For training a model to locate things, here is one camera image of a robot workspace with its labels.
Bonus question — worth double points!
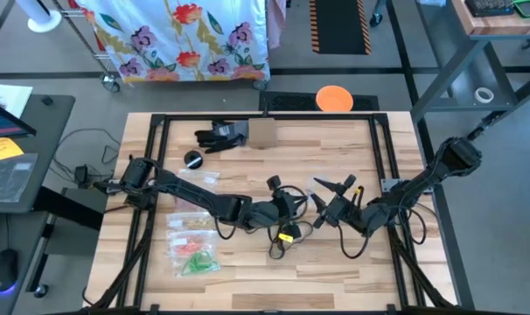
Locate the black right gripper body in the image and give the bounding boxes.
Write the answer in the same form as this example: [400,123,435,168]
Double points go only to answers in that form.
[312,173,380,238]

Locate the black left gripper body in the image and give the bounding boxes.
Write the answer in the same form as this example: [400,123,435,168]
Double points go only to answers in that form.
[246,174,303,241]

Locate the wide black rubber band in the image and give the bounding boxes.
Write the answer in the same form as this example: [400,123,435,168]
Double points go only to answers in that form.
[290,220,316,245]
[268,235,292,261]

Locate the orange rubber band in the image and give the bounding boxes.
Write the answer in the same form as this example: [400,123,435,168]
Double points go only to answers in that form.
[177,245,203,260]
[179,241,207,257]
[173,242,200,259]

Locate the green rubber band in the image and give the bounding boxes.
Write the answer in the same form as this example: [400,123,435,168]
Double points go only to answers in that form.
[188,254,220,273]
[189,251,218,269]
[180,252,213,276]
[179,257,207,277]

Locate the brown cardboard box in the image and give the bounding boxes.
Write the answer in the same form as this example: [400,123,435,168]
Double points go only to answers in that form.
[248,117,278,150]

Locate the orange bowl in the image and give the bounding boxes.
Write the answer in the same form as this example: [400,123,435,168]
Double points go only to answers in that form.
[315,85,355,113]

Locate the black work gloves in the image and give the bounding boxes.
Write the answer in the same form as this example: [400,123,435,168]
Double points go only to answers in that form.
[194,120,251,154]

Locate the hazard striped floor mat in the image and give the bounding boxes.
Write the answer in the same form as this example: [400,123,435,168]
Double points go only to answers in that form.
[310,0,373,56]

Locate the pale pink cloth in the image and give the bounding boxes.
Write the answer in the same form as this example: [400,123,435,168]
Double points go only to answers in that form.
[268,0,288,48]

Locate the grey cart leg with caster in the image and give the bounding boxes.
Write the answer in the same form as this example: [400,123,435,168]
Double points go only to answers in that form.
[369,0,389,28]

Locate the white tape roll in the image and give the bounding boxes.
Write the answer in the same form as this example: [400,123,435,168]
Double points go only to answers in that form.
[474,87,496,105]

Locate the floral print curtain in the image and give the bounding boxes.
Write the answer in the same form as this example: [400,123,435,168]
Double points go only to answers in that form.
[74,0,271,84]

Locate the floral fabric backdrop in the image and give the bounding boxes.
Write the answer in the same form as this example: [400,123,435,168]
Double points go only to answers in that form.
[54,0,270,93]

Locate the wooden top workbench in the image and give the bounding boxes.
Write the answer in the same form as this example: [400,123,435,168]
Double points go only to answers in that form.
[411,0,530,141]

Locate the dark grey desk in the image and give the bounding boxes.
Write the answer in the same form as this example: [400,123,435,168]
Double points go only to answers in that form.
[0,93,108,299]

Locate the black keyboard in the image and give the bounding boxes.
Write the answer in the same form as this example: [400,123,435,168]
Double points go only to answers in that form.
[464,0,518,18]

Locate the grey plastic bag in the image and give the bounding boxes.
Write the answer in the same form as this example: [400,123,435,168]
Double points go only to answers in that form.
[0,152,39,203]

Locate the black computer mouse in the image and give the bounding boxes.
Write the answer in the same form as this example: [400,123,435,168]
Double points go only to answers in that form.
[0,248,21,295]

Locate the yellow sticky note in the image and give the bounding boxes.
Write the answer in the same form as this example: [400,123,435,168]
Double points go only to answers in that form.
[0,136,25,162]

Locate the computer monitor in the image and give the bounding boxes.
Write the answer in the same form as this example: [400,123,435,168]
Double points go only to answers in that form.
[0,94,38,140]

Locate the white paper sheet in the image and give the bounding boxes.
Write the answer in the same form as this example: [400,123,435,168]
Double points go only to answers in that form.
[0,81,34,118]

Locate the grey floor cable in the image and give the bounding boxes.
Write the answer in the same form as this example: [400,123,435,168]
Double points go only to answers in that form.
[50,128,122,176]

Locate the white round pedestal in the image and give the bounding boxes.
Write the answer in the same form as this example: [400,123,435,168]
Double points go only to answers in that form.
[16,0,64,34]

